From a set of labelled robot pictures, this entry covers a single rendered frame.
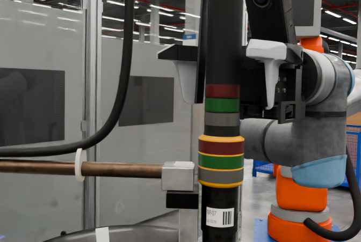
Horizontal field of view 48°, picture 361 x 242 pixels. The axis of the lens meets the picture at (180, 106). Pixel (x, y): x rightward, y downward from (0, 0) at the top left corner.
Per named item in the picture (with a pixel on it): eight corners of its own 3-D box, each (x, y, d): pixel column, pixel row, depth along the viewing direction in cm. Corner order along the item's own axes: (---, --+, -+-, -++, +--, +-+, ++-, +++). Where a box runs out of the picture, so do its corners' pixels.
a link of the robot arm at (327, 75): (336, 49, 52) (276, 51, 57) (324, 45, 48) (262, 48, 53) (333, 107, 52) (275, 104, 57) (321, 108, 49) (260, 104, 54)
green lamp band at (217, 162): (197, 169, 36) (197, 155, 36) (197, 160, 40) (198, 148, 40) (246, 170, 36) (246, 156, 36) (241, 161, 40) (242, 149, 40)
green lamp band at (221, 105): (204, 111, 36) (204, 98, 36) (204, 109, 40) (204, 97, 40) (242, 112, 36) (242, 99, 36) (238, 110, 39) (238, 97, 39)
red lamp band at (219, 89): (204, 97, 36) (204, 83, 36) (204, 96, 40) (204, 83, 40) (242, 98, 36) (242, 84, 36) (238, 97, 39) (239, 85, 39)
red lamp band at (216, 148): (197, 154, 36) (197, 141, 36) (198, 147, 40) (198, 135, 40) (246, 156, 36) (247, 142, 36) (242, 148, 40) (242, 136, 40)
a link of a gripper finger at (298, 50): (303, 60, 35) (302, 65, 44) (303, 42, 35) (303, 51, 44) (248, 60, 37) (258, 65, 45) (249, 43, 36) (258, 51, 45)
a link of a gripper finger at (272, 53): (282, 112, 31) (286, 107, 40) (285, 36, 31) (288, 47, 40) (242, 111, 32) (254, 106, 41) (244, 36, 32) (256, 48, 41)
